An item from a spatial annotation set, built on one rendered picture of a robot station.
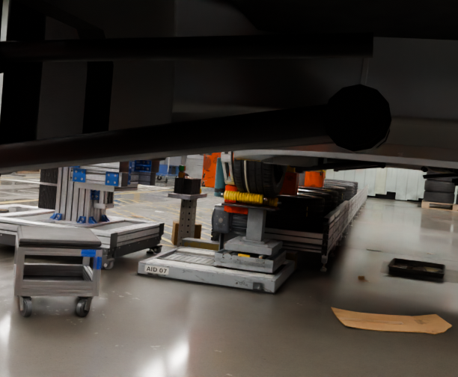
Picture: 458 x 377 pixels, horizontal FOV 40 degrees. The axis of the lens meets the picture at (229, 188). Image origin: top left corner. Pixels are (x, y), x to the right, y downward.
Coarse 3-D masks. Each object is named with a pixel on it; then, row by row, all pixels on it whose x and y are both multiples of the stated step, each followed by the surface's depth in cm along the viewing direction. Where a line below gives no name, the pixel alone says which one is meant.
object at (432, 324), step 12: (336, 312) 315; (348, 312) 319; (348, 324) 295; (360, 324) 299; (372, 324) 301; (384, 324) 304; (396, 324) 305; (408, 324) 306; (420, 324) 309; (432, 324) 308; (444, 324) 306
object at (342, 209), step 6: (342, 204) 596; (348, 204) 651; (336, 210) 510; (342, 210) 566; (348, 210) 653; (324, 216) 441; (330, 216) 445; (336, 216) 496; (342, 216) 571; (330, 222) 442; (336, 222) 502; (324, 228) 435; (330, 228) 450
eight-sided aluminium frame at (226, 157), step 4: (224, 152) 373; (228, 152) 373; (232, 152) 375; (224, 156) 373; (228, 156) 373; (232, 156) 375; (224, 160) 375; (228, 160) 374; (232, 160) 376; (224, 164) 377; (228, 164) 376; (232, 164) 378; (224, 168) 380; (232, 168) 379; (224, 172) 383; (232, 172) 381; (224, 176) 385; (228, 176) 389; (232, 176) 383; (228, 180) 387; (232, 180) 386; (232, 184) 389
